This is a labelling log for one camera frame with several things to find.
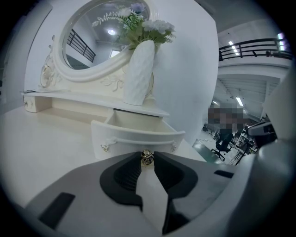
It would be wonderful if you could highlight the cream ornate dressing table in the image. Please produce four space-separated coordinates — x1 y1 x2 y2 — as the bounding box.
0 0 208 209

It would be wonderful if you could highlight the pale artificial flower bunch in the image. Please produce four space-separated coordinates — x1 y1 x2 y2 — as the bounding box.
92 2 177 50

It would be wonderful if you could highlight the white textured vase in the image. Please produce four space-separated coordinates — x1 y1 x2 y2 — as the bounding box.
123 39 155 106

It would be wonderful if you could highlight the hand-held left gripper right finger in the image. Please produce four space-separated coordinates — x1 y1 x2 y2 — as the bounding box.
154 151 246 234

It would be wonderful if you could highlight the oval vanity mirror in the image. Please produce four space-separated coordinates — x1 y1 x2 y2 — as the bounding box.
52 0 160 83

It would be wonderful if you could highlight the black office chair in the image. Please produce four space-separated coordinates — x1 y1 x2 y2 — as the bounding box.
211 132 234 162

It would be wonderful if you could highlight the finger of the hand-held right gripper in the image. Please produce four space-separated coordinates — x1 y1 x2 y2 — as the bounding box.
246 122 278 149

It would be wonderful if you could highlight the black mezzanine railing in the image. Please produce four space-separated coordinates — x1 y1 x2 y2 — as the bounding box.
218 38 294 62

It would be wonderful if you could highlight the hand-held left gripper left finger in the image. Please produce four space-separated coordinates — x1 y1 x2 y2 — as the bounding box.
25 151 160 237

